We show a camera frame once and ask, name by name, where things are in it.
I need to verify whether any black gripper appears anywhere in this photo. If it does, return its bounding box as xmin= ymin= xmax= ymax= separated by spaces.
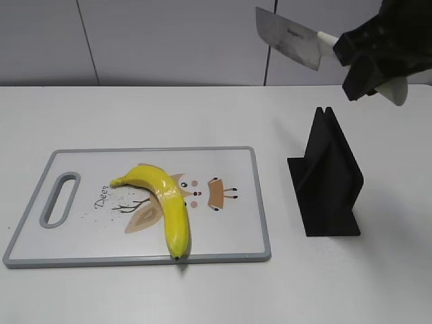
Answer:
xmin=333 ymin=1 xmax=431 ymax=101

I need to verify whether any white-handled kitchen knife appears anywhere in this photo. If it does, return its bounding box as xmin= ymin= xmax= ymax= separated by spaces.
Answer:
xmin=255 ymin=7 xmax=408 ymax=106

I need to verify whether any yellow plastic banana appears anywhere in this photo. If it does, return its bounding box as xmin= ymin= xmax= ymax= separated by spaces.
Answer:
xmin=109 ymin=164 xmax=190 ymax=260

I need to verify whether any black knife stand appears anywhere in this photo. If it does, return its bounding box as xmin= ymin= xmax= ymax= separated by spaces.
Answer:
xmin=287 ymin=107 xmax=364 ymax=237

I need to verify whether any white grey-rimmed cutting board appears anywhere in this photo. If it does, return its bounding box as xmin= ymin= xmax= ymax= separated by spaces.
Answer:
xmin=3 ymin=146 xmax=271 ymax=269

